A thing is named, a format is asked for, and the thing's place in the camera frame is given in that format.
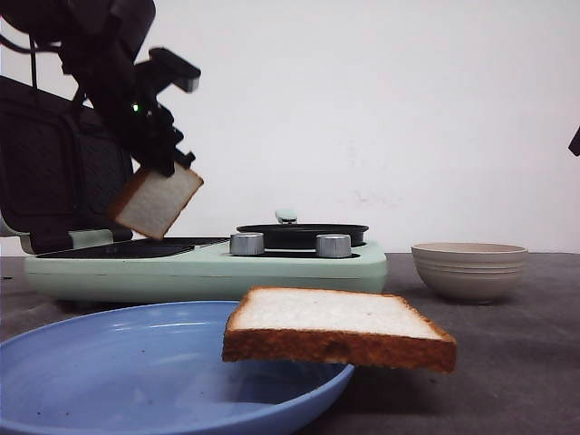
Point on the blue round plate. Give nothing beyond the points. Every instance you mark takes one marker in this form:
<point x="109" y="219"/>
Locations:
<point x="155" y="369"/>

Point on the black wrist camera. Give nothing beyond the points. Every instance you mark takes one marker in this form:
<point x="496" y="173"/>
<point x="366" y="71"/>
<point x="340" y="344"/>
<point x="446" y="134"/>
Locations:
<point x="574" y="145"/>
<point x="169" y="68"/>

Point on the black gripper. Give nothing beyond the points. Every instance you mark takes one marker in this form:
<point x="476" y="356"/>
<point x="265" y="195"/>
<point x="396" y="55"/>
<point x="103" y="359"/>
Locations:
<point x="120" y="90"/>

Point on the right silver control knob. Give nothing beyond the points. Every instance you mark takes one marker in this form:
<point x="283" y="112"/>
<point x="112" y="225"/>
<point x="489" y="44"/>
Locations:
<point x="333" y="246"/>

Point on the mint green breakfast maker base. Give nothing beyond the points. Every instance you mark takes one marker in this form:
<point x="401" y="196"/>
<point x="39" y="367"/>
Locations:
<point x="195" y="269"/>

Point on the left silver control knob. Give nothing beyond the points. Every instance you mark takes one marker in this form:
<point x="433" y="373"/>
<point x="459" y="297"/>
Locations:
<point x="247" y="244"/>

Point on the small black frying pan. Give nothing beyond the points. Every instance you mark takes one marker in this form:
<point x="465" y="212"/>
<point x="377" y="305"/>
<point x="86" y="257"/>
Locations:
<point x="289" y="233"/>

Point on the silver control knob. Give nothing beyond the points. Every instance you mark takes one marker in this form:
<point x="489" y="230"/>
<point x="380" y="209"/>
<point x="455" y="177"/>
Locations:
<point x="333" y="246"/>
<point x="247" y="244"/>

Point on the breakfast maker hinged lid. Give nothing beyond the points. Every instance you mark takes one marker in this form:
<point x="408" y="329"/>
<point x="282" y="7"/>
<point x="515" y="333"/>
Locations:
<point x="59" y="174"/>

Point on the beige ribbed bowl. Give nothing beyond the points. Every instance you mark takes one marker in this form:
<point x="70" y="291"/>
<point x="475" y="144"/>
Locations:
<point x="476" y="273"/>

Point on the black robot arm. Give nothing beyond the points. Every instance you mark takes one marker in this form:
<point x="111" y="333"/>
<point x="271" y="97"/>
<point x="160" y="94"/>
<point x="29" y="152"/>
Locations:
<point x="98" y="42"/>

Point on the white bread slice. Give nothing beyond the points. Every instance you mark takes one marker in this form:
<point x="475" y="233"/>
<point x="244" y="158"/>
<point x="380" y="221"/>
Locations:
<point x="335" y="326"/>
<point x="150" y="203"/>

